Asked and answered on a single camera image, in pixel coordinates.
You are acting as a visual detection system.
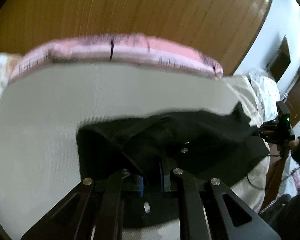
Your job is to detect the black denim pants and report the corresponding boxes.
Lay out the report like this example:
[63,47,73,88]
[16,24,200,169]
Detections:
[76,103,269,189]

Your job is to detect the beige textured bed mat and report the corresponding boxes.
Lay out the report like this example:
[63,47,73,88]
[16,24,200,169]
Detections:
[0,63,263,239]

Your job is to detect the pink striped pillow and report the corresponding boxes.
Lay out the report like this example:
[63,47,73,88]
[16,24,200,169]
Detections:
[9,34,224,81]

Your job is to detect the person's right hand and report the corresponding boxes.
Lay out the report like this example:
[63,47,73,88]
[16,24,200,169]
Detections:
[288,137,300,153]

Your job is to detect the black cable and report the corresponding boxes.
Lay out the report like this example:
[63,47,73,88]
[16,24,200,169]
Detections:
[246,173,266,189]

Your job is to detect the white patterned blanket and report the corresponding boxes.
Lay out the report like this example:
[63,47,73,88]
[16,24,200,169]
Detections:
[249,68,280,122]

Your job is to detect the wooden headboard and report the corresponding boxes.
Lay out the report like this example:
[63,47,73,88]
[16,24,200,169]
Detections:
[0,0,272,75]

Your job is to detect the brown wooden door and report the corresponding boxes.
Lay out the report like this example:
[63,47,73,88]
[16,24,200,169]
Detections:
[285,56,300,128]

